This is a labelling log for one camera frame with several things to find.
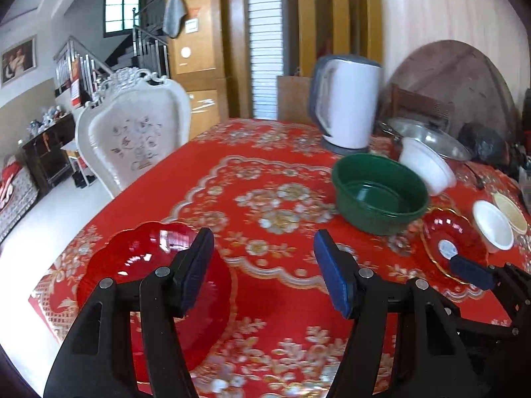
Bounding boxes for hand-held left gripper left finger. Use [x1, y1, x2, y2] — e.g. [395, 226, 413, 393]
[43, 227, 215, 398]

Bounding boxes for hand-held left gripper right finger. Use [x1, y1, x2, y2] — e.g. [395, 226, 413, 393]
[314, 229, 484, 398]

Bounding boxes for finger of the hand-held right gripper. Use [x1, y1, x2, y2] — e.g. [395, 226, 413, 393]
[450, 255, 531, 328]
[455, 317, 531, 398]

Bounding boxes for small gold-rimmed red plate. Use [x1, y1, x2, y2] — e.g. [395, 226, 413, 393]
[420, 207, 490, 286]

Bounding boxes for small white bowl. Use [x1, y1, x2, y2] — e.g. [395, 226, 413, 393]
[472, 200, 515, 253]

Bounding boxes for large red glass plate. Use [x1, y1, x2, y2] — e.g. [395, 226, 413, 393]
[76, 222, 232, 384]

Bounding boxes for green plastic bowl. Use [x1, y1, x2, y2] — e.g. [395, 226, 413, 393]
[331, 153, 430, 236]

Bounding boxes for large white bowl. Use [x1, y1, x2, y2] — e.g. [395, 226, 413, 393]
[398, 137, 458, 197]

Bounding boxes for cream bowl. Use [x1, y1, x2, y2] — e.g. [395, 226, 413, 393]
[493, 192, 528, 235]

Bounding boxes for red floral tablecloth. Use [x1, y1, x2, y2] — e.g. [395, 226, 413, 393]
[28, 118, 531, 398]

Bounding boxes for black plastic bag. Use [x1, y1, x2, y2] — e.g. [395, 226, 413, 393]
[457, 121, 509, 164]

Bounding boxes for steel pot with lid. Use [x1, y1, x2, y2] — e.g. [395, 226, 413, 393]
[379, 117, 473, 162]

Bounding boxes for white carved chair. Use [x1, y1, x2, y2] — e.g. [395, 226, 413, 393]
[75, 67, 192, 200]

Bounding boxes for small white table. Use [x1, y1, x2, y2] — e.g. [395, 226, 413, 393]
[61, 139, 98, 187]

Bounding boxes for white electric kettle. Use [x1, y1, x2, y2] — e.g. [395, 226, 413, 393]
[307, 54, 383, 155]

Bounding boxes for brown cardboard panel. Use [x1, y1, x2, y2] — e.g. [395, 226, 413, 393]
[277, 72, 316, 125]

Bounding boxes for dark wooden cabinet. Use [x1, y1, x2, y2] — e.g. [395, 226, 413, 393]
[19, 112, 77, 193]

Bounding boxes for sofa with patterned cover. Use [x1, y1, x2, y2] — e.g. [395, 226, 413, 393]
[0, 155, 40, 243]

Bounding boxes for round wooden tabletop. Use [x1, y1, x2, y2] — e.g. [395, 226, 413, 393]
[384, 39, 519, 142]

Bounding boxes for wooden door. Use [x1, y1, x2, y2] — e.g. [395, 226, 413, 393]
[165, 0, 250, 119]

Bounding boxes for ornaments on cabinet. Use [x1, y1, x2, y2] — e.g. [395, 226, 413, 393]
[27, 105, 67, 133]

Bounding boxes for red poster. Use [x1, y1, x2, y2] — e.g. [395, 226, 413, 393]
[68, 56, 84, 108]

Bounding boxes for white louvered shutter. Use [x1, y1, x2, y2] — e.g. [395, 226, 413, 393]
[248, 0, 287, 120]

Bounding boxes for metal stair railing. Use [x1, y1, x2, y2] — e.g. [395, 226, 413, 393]
[53, 0, 171, 104]

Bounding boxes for grey hanging cloth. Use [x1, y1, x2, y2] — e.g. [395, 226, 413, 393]
[163, 0, 188, 39]

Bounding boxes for green-framed window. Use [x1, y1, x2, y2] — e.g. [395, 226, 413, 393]
[102, 0, 148, 38]

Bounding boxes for black cable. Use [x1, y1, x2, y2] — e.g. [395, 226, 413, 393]
[462, 162, 486, 189]

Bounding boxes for yellow wooden door frame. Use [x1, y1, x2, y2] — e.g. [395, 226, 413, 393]
[286, 0, 382, 79]

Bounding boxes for framed wall picture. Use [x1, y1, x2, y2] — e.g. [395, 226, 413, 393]
[0, 35, 38, 89]

